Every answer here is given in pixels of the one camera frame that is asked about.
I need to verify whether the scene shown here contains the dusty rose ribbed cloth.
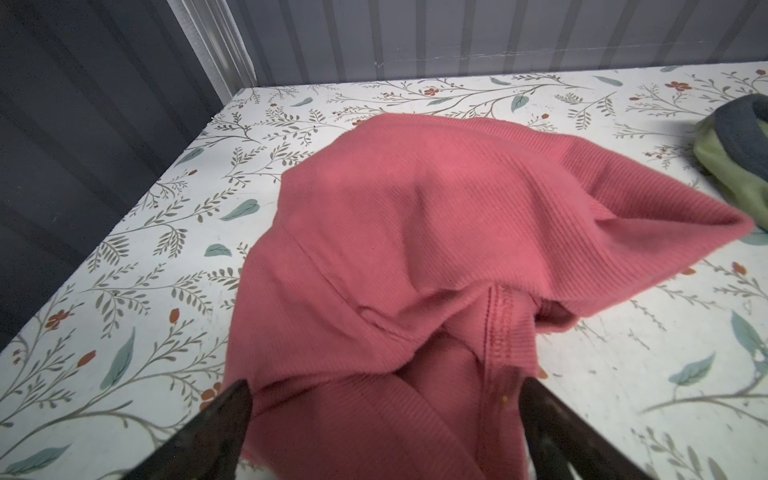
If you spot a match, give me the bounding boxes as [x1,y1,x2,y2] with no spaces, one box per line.
[224,114,754,479]

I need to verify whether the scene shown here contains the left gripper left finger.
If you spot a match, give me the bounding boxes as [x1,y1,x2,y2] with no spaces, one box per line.
[123,380,252,480]

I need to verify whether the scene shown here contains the green graphic t-shirt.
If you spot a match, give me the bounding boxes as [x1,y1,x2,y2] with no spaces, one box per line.
[693,94,767,230]

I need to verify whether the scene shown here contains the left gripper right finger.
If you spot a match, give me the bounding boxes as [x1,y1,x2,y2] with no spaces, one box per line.
[519,378,651,480]

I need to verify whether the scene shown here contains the floral patterned table mat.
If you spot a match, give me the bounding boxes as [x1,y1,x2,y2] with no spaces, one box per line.
[1,63,767,479]

